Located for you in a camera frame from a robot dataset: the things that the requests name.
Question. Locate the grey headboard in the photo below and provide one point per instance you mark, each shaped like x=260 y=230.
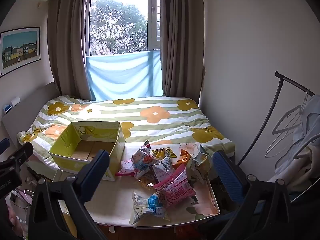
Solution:
x=30 y=105

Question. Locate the green cardboard box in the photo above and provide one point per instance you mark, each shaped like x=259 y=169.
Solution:
x=97 y=130

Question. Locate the light blue hanging garment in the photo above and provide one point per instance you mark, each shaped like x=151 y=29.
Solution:
x=310 y=120

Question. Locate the silver grey snack packet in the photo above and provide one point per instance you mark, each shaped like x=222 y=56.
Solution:
x=162 y=172

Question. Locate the large pink snack packet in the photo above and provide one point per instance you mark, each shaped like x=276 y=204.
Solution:
x=175 y=185

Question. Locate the small blue object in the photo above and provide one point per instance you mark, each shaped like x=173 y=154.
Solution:
x=7 y=108

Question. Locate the white framed window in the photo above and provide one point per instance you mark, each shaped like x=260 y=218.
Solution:
x=117 y=22

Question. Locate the framed landscape picture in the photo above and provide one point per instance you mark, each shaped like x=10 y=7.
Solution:
x=20 y=47

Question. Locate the small pink snack packet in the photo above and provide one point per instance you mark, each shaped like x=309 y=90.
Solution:
x=126 y=168

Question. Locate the blue white snack packet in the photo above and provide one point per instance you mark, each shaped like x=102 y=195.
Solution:
x=147 y=206

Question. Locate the white orange cartoon snack packet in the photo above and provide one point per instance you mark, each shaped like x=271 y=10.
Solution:
x=142 y=158

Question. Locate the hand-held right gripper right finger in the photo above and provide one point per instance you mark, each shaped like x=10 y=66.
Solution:
x=227 y=175

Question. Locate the brown curtain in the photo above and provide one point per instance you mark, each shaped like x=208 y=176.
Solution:
x=67 y=42
x=182 y=42

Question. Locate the floral striped blanket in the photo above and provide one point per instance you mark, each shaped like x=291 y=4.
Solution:
x=155 y=130

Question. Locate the light blue cloth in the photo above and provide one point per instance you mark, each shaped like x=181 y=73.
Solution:
x=120 y=75

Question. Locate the small white object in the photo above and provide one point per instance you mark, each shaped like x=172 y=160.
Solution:
x=15 y=100

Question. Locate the cream garment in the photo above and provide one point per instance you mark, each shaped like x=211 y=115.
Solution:
x=300 y=170

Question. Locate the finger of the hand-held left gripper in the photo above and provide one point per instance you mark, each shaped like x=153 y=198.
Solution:
x=21 y=153
x=3 y=145

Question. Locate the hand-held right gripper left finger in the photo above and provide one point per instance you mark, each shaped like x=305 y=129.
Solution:
x=96 y=170

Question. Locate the grey green snack packet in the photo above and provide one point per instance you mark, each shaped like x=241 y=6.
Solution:
x=203 y=163

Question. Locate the yellow black snack packet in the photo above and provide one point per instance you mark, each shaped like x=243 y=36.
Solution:
x=163 y=153

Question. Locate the clear waffle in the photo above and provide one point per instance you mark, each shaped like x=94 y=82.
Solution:
x=146 y=183

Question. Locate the white clothes hanger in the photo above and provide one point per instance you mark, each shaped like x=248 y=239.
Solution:
x=287 y=120
x=280 y=146

